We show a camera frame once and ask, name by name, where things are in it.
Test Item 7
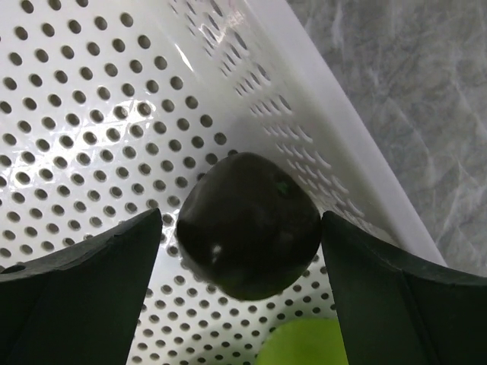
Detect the dark purple mangosteen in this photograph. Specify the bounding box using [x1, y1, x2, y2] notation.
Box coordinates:
[175, 152, 321, 301]

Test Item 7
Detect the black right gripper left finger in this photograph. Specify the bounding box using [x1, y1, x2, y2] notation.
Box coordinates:
[1, 208, 162, 364]

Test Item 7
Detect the green apple right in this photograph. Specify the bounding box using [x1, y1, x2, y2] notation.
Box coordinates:
[255, 318, 348, 365]

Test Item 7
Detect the white perforated plastic basket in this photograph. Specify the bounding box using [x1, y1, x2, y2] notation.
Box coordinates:
[1, 0, 444, 364]

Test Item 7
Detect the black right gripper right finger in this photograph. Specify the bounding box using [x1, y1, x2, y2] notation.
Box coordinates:
[321, 211, 486, 364]

